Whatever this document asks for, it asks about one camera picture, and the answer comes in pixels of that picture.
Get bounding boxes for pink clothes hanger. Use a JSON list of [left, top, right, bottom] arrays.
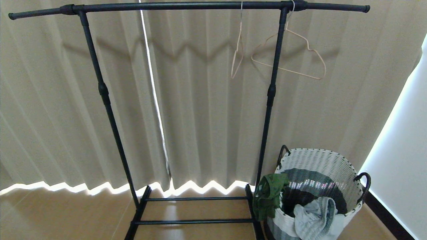
[[231, 1, 244, 80], [251, 0, 327, 80]]

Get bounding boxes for green printed t-shirt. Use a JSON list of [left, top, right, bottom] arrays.
[[252, 173, 290, 221]]

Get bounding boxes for pale grey shorts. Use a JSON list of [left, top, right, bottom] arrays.
[[293, 196, 349, 240]]

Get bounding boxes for white laundry basket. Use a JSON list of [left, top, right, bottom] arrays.
[[265, 145, 372, 240]]

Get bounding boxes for black clothes rack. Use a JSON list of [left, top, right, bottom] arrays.
[[8, 0, 371, 240]]

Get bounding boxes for beige curtain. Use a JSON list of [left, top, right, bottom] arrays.
[[0, 0, 427, 197]]

